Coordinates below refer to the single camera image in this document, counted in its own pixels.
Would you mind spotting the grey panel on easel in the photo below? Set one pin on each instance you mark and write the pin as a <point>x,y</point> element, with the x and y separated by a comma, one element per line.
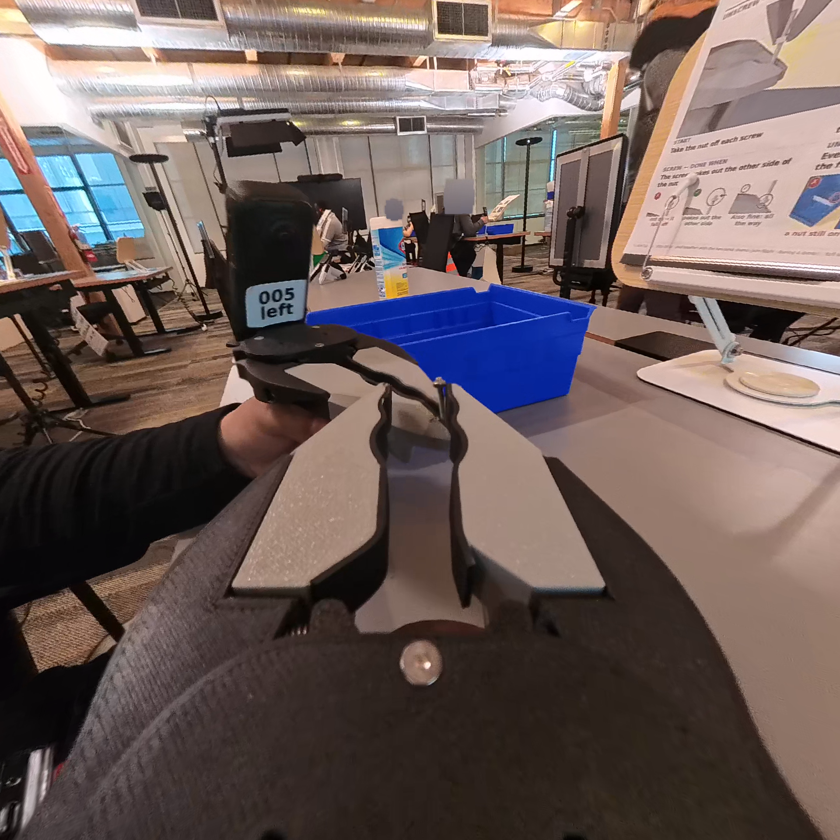
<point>587,210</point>

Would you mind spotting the person's left forearm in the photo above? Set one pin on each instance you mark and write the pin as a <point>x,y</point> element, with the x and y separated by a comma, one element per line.
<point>98,492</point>

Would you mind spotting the printed instruction sheet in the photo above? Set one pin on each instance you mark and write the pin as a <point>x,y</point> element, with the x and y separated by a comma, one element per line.
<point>741,131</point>

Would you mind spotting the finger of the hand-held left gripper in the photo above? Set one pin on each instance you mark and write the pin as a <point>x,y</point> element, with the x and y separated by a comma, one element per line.
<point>321,380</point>
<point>394,364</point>

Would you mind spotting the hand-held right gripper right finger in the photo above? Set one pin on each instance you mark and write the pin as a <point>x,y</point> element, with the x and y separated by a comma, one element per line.
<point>525,518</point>

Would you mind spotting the small blue plastic bin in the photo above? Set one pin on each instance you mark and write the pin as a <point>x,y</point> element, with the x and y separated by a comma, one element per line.
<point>500,229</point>

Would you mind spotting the small metal screw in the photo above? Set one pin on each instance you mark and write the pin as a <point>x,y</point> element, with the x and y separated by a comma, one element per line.
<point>443,400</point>

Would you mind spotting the black monitor screen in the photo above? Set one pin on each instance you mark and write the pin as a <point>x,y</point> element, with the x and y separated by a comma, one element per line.
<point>341,200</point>

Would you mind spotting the wood-edged background desk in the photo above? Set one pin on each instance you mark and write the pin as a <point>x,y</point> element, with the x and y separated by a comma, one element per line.
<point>33,289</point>
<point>124,279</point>

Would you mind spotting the large blue plastic bin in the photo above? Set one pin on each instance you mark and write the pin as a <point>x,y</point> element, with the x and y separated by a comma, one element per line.
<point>492,354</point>

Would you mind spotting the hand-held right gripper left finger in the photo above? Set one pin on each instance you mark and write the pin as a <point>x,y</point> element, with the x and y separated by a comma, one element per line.
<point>315,518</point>

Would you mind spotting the silver ventilation duct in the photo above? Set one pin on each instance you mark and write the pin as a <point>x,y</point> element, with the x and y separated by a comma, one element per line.
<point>262,85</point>
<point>315,19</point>

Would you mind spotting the person's body in black clothes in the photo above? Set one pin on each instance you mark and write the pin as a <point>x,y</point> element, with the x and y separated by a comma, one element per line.
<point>46,689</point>

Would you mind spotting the disinfectant wipes canister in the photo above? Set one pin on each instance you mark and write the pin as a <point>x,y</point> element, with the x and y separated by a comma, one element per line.
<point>389,262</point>

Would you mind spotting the person's left hand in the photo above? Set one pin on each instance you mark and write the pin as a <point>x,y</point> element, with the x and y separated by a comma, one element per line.
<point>262,433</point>

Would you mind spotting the wooden pillar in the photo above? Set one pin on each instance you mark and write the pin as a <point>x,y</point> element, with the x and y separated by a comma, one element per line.
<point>39,190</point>
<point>612,98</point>

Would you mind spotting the black studio light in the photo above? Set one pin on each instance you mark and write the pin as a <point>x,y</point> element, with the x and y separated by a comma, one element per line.
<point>262,134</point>

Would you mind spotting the black leaning panel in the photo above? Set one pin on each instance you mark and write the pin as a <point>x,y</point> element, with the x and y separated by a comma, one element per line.
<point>436,239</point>

